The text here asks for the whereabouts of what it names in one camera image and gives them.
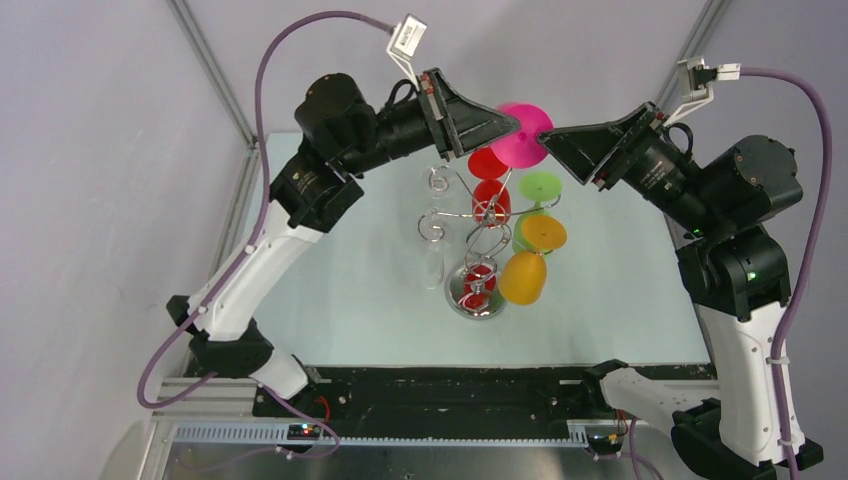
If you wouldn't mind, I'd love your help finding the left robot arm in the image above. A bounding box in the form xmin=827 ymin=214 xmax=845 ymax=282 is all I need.
xmin=166 ymin=68 xmax=520 ymax=417

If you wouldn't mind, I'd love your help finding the aluminium frame post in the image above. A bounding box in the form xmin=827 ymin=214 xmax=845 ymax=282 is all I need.
xmin=166 ymin=0 xmax=256 ymax=148
xmin=654 ymin=0 xmax=733 ymax=113

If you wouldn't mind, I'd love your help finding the left aluminium frame post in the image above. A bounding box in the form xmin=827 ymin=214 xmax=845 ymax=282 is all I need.
xmin=166 ymin=0 xmax=256 ymax=148

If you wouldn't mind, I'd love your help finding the pink wine glass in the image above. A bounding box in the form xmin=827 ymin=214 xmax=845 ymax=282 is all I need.
xmin=490 ymin=102 xmax=553 ymax=169

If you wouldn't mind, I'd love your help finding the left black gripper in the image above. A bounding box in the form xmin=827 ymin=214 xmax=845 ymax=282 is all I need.
xmin=339 ymin=69 xmax=520 ymax=177

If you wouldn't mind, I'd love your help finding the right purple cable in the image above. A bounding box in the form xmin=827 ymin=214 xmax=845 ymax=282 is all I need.
xmin=622 ymin=66 xmax=833 ymax=480

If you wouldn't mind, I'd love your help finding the right aluminium frame post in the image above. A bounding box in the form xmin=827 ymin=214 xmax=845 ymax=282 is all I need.
xmin=654 ymin=0 xmax=733 ymax=113

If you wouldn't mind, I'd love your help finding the right circuit board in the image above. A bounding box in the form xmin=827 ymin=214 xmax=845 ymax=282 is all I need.
xmin=586 ymin=434 xmax=623 ymax=461

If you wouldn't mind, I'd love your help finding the left circuit board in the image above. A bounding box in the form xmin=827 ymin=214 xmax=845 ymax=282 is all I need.
xmin=286 ymin=423 xmax=323 ymax=441

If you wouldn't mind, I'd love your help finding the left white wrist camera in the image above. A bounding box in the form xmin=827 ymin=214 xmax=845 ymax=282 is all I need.
xmin=385 ymin=14 xmax=428 ymax=85

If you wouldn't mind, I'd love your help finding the chrome wine glass rack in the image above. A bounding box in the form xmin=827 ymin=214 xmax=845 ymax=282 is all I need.
xmin=416 ymin=169 xmax=533 ymax=320

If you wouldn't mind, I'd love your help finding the clear champagne flute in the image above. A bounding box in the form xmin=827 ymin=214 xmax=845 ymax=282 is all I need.
xmin=418 ymin=221 xmax=446 ymax=290

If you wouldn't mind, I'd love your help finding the green wine glass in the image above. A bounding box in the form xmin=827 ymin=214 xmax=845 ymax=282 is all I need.
xmin=511 ymin=171 xmax=562 ymax=254

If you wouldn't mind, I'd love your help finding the orange wine glass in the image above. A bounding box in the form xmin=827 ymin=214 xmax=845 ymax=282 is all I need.
xmin=497 ymin=214 xmax=568 ymax=305

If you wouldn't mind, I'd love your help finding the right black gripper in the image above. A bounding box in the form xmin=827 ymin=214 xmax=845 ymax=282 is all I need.
xmin=535 ymin=101 xmax=724 ymax=239

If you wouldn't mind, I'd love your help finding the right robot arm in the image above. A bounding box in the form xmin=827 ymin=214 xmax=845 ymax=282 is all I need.
xmin=537 ymin=103 xmax=824 ymax=479

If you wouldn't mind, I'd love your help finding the red wine glass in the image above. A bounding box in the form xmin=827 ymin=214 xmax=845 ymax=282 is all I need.
xmin=467 ymin=147 xmax=512 ymax=229

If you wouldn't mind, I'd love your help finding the clear wine glass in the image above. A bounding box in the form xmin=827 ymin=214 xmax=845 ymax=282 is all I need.
xmin=421 ymin=166 xmax=460 ymax=236

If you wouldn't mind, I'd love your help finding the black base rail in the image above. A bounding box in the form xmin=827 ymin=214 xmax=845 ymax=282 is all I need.
xmin=185 ymin=357 xmax=720 ymax=442

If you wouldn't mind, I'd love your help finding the circuit board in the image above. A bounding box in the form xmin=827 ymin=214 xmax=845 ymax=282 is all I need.
xmin=286 ymin=423 xmax=323 ymax=441
xmin=586 ymin=434 xmax=623 ymax=461

